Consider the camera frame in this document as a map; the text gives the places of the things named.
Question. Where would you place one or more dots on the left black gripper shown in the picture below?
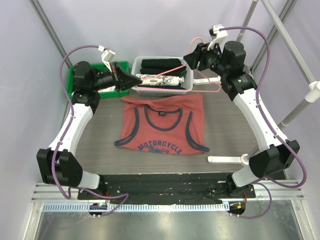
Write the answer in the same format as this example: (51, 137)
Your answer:
(125, 80)

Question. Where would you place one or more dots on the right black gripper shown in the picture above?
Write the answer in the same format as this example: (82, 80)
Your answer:
(200, 57)

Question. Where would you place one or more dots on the pink wire hanger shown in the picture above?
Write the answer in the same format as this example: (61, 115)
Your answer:
(209, 80)

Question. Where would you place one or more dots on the green plastic tray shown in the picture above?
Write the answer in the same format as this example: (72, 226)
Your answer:
(100, 67)

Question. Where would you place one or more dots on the red tank top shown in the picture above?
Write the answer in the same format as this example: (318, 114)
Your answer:
(172, 125)

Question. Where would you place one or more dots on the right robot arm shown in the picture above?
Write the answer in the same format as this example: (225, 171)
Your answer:
(275, 150)

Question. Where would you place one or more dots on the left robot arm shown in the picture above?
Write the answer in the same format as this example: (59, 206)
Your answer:
(57, 163)

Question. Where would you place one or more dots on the white garment in tray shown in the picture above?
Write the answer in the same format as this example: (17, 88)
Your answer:
(108, 90)

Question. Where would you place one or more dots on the white printed rolled garment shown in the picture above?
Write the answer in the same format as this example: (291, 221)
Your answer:
(161, 80)

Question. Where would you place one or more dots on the white plastic basket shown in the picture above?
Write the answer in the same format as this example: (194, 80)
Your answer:
(187, 85)

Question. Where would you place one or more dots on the black folded garment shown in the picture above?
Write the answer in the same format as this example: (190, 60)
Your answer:
(156, 66)

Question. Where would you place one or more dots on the grey clothes rack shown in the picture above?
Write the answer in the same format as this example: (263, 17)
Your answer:
(287, 32)

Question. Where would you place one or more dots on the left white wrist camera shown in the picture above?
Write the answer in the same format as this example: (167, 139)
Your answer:
(106, 56)

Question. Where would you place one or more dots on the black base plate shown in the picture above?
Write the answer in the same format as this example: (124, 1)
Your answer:
(174, 188)

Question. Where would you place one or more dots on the grey aluminium frame post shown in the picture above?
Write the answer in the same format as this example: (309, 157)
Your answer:
(40, 12)

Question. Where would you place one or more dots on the white slotted cable duct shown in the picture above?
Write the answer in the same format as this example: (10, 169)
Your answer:
(98, 207)

